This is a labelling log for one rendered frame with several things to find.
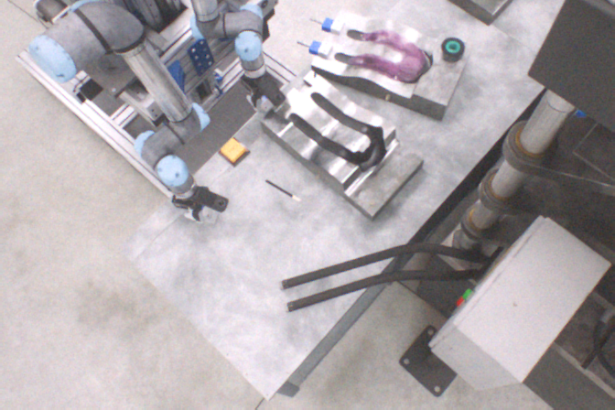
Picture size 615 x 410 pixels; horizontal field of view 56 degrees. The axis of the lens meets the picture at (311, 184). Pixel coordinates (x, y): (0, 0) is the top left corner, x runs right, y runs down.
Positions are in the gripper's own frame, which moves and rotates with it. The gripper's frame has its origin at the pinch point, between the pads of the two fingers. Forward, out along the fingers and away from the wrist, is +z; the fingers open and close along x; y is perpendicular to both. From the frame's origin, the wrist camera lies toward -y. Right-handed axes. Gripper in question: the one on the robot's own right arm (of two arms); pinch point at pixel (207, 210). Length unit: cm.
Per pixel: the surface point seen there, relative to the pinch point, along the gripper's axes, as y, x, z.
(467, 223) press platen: -80, -8, -20
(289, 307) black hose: -34.4, 23.4, 1.3
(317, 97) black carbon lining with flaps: -26, -47, -4
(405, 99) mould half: -55, -54, -1
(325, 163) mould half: -34.8, -22.1, -7.5
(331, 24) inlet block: -23, -78, -2
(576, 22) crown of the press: -77, -6, -112
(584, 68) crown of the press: -81, -4, -105
